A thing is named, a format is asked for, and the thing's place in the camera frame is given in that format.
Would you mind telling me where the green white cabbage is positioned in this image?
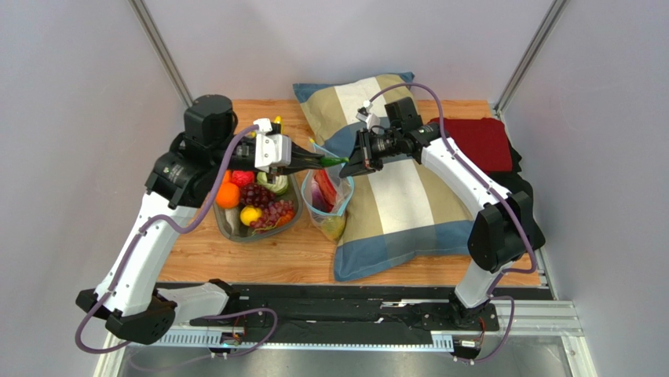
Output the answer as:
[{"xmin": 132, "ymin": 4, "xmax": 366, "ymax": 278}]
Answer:
[{"xmin": 256, "ymin": 172, "xmax": 290, "ymax": 196}]

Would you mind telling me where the green chili pepper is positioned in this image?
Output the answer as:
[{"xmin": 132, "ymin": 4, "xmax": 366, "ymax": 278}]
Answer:
[{"xmin": 318, "ymin": 156, "xmax": 349, "ymax": 168}]

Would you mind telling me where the purple grape bunch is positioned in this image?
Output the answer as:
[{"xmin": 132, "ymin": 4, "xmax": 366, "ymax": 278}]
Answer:
[{"xmin": 240, "ymin": 183, "xmax": 296, "ymax": 233}]

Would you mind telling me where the yellow banana bunch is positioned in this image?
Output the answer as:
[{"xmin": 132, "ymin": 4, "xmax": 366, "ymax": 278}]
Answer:
[{"xmin": 272, "ymin": 116, "xmax": 283, "ymax": 134}]

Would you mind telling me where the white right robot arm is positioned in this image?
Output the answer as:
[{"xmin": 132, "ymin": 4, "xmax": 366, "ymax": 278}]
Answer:
[{"xmin": 340, "ymin": 97, "xmax": 537, "ymax": 310}]

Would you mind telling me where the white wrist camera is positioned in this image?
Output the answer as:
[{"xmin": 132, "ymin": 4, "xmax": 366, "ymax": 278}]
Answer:
[
  {"xmin": 356, "ymin": 100, "xmax": 381, "ymax": 134},
  {"xmin": 253, "ymin": 118, "xmax": 292, "ymax": 173}
]

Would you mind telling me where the red folded cloth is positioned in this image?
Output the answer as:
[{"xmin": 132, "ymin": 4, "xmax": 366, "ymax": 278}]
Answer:
[{"xmin": 444, "ymin": 118, "xmax": 514, "ymax": 173}]

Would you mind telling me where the red watermelon slice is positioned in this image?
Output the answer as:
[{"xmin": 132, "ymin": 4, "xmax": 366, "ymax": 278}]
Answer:
[{"xmin": 314, "ymin": 170, "xmax": 337, "ymax": 207}]

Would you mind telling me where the clear zip top bag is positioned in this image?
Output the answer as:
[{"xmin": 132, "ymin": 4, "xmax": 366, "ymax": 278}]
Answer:
[{"xmin": 301, "ymin": 139, "xmax": 354, "ymax": 243}]

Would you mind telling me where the small yellow lemon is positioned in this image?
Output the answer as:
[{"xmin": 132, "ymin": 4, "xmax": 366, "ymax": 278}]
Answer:
[{"xmin": 239, "ymin": 205, "xmax": 263, "ymax": 227}]

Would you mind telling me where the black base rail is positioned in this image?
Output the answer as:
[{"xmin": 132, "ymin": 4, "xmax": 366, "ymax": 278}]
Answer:
[{"xmin": 190, "ymin": 284, "xmax": 500, "ymax": 346}]

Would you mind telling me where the grey fruit bowl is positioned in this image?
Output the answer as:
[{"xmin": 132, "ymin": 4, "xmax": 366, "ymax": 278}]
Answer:
[{"xmin": 214, "ymin": 176, "xmax": 302, "ymax": 243}]

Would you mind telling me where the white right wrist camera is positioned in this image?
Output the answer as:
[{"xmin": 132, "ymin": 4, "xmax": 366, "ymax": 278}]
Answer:
[{"xmin": 356, "ymin": 100, "xmax": 381, "ymax": 134}]

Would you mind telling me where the yellow orange mango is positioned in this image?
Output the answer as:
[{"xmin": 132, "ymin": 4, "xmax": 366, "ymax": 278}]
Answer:
[{"xmin": 318, "ymin": 216, "xmax": 346, "ymax": 242}]

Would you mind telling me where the checkered blue beige pillow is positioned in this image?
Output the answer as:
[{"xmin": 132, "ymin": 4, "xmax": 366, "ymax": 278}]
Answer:
[{"xmin": 293, "ymin": 72, "xmax": 473, "ymax": 282}]

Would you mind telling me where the orange fruit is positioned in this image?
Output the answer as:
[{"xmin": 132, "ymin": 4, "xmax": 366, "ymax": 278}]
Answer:
[{"xmin": 214, "ymin": 170, "xmax": 241, "ymax": 209}]

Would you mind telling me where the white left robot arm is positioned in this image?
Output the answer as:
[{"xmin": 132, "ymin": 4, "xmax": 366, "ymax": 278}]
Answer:
[{"xmin": 75, "ymin": 94, "xmax": 324, "ymax": 346}]

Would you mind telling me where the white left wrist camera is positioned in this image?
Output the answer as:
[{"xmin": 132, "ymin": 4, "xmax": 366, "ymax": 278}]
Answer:
[{"xmin": 253, "ymin": 118, "xmax": 292, "ymax": 173}]

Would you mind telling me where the black cap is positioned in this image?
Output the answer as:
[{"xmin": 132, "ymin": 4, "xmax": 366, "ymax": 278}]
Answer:
[{"xmin": 489, "ymin": 147, "xmax": 534, "ymax": 199}]

